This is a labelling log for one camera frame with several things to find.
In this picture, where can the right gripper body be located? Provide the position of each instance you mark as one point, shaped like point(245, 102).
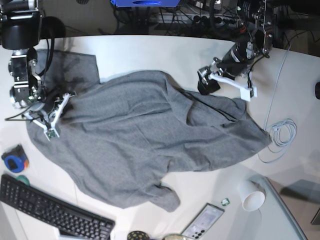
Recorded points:
point(48, 106)

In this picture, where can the green tape roll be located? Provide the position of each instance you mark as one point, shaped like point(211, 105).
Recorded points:
point(23, 179)

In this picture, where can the white paper cup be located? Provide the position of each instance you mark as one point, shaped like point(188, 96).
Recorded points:
point(251, 197)

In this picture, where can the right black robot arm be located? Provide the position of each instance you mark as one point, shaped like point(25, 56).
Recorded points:
point(23, 24)

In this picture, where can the black round object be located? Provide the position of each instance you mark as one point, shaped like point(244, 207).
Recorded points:
point(317, 90)

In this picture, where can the grey t-shirt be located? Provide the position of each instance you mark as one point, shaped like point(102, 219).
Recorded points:
point(118, 139)

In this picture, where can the black power strip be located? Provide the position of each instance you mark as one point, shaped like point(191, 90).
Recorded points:
point(220, 20)

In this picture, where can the round metal tin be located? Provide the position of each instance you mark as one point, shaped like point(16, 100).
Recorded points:
point(174, 236)

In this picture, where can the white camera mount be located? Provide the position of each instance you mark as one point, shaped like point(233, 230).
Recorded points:
point(50, 127)
point(247, 91)

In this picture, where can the small green white packet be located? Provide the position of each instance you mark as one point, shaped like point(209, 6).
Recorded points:
point(225, 202)

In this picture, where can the blue box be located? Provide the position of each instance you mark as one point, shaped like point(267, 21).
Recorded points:
point(145, 3)

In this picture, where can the smartphone with clear case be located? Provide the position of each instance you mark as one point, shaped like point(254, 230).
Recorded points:
point(205, 219)

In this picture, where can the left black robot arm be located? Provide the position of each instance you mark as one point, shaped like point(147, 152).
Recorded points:
point(252, 35)

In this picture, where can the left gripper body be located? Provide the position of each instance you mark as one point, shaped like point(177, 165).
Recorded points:
point(206, 83)

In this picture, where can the grey laptop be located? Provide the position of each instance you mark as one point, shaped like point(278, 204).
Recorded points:
point(290, 211)

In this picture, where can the blue black tape measure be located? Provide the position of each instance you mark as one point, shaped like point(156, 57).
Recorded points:
point(15, 159)

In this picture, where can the black computer keyboard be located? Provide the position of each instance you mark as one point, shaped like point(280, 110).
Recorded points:
point(66, 217)

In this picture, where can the black gold dotted lid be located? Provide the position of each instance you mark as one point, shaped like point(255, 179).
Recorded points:
point(138, 235)

